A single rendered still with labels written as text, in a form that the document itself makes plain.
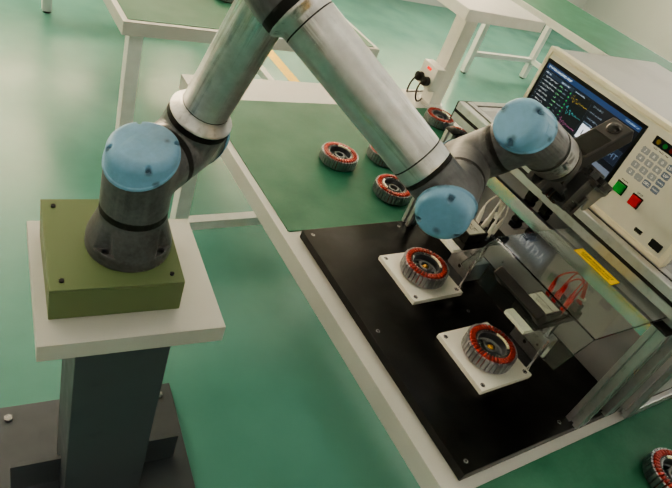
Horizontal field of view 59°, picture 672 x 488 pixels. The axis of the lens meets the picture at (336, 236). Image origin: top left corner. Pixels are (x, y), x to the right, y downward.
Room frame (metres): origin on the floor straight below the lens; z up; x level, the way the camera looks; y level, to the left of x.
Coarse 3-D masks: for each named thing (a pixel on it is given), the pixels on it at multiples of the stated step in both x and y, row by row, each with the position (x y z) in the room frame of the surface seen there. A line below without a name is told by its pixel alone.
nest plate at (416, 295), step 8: (384, 256) 1.12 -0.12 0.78; (392, 256) 1.14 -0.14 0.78; (400, 256) 1.15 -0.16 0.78; (384, 264) 1.10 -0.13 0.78; (392, 264) 1.11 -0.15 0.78; (416, 264) 1.14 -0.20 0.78; (392, 272) 1.08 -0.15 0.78; (400, 272) 1.09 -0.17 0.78; (400, 280) 1.06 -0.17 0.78; (408, 280) 1.07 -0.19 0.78; (448, 280) 1.13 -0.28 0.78; (400, 288) 1.05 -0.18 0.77; (408, 288) 1.04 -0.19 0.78; (416, 288) 1.06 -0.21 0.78; (424, 288) 1.07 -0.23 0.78; (440, 288) 1.09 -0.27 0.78; (448, 288) 1.10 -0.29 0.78; (456, 288) 1.11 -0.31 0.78; (408, 296) 1.02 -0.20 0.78; (416, 296) 1.03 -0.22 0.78; (424, 296) 1.04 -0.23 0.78; (432, 296) 1.05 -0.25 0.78; (440, 296) 1.06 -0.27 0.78; (448, 296) 1.08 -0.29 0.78
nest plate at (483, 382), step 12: (444, 336) 0.94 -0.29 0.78; (456, 336) 0.95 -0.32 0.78; (456, 348) 0.92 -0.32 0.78; (456, 360) 0.89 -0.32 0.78; (468, 360) 0.90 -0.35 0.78; (516, 360) 0.96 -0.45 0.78; (468, 372) 0.87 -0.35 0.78; (480, 372) 0.88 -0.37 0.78; (516, 372) 0.92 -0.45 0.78; (528, 372) 0.94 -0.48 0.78; (480, 384) 0.85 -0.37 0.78; (492, 384) 0.86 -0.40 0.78; (504, 384) 0.88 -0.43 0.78
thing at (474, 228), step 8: (472, 224) 1.18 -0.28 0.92; (480, 224) 1.23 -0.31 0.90; (464, 232) 1.13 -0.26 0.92; (472, 232) 1.14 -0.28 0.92; (480, 232) 1.16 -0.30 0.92; (496, 232) 1.23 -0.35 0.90; (448, 240) 1.14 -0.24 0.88; (456, 240) 1.14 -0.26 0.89; (464, 240) 1.13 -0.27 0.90; (472, 240) 1.14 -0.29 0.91; (480, 240) 1.15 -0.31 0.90; (488, 240) 1.18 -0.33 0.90; (448, 248) 1.12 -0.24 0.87; (456, 248) 1.12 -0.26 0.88; (464, 248) 1.12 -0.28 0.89; (472, 248) 1.14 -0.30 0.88
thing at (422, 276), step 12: (408, 252) 1.12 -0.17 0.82; (420, 252) 1.14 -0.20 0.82; (432, 252) 1.16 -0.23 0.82; (408, 264) 1.09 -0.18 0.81; (420, 264) 1.11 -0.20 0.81; (432, 264) 1.14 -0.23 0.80; (444, 264) 1.13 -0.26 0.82; (408, 276) 1.07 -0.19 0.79; (420, 276) 1.06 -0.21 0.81; (432, 276) 1.07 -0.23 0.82; (444, 276) 1.09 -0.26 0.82; (432, 288) 1.07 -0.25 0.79
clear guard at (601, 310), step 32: (480, 256) 0.89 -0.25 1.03; (512, 256) 0.88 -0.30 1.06; (544, 256) 0.91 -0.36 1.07; (576, 256) 0.96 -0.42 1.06; (544, 288) 0.82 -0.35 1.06; (576, 288) 0.86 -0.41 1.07; (608, 288) 0.90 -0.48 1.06; (512, 320) 0.78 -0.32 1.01; (576, 320) 0.77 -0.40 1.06; (608, 320) 0.80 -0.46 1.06; (640, 320) 0.84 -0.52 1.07; (544, 352) 0.73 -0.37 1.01; (576, 352) 0.72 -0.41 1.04
